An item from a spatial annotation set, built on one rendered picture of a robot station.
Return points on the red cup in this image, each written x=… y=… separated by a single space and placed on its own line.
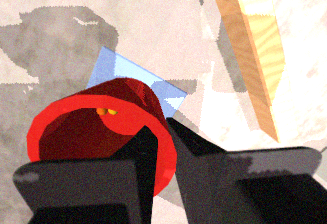
x=71 y=127

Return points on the yellow marble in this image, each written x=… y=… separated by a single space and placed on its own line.
x=112 y=112

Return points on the light wooden bar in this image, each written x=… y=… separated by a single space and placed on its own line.
x=253 y=32

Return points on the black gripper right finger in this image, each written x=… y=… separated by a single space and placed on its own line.
x=206 y=171

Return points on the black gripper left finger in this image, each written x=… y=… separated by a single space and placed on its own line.
x=126 y=177

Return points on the orange marble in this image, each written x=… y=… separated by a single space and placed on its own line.
x=102 y=111

